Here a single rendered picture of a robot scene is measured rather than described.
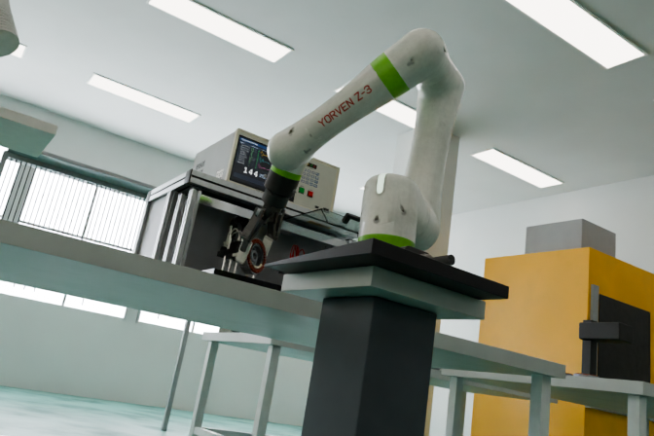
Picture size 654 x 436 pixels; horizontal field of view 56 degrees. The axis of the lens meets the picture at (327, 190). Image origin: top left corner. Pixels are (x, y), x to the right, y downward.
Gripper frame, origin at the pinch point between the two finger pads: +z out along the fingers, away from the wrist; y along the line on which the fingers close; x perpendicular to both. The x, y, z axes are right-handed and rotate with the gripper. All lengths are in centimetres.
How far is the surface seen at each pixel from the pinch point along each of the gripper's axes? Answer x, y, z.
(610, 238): 93, -456, -17
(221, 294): 9.1, 25.4, 4.2
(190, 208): -26.6, -0.3, -2.2
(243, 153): -30.2, -23.5, -21.1
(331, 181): -9, -53, -21
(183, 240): -22.5, 3.1, 6.7
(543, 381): 88, -81, 15
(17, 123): -88, 18, -4
